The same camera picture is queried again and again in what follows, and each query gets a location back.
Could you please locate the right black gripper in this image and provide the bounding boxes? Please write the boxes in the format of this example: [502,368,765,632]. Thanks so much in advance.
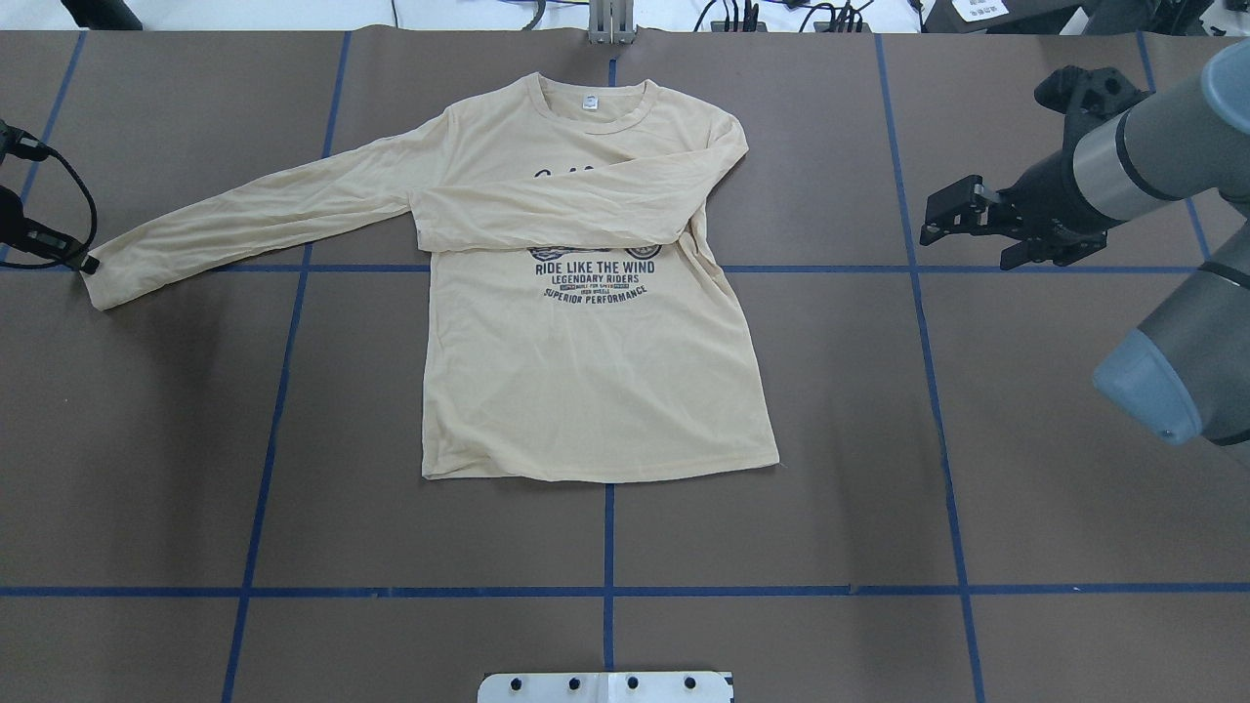
[919,151,1110,271]

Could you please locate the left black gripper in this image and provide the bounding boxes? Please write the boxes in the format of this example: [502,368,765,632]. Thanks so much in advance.
[1,186,100,274]

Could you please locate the yellow long-sleeve printed shirt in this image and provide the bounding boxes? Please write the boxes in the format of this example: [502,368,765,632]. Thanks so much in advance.
[83,74,778,483]

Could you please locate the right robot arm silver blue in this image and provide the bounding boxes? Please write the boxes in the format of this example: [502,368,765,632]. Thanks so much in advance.
[918,39,1248,448]

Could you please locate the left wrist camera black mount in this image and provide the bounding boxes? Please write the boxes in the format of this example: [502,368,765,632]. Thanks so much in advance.
[0,120,51,163]

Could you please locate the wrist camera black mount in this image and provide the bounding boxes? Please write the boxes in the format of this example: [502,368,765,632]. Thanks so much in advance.
[1034,65,1153,153]
[0,120,51,163]

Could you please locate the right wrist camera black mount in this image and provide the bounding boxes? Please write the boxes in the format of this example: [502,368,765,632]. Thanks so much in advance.
[1034,65,1153,153]

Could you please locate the aluminium frame post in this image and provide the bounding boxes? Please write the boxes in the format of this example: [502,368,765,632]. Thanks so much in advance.
[588,0,638,46]

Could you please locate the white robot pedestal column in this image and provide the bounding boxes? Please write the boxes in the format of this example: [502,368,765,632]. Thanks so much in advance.
[478,670,735,702]

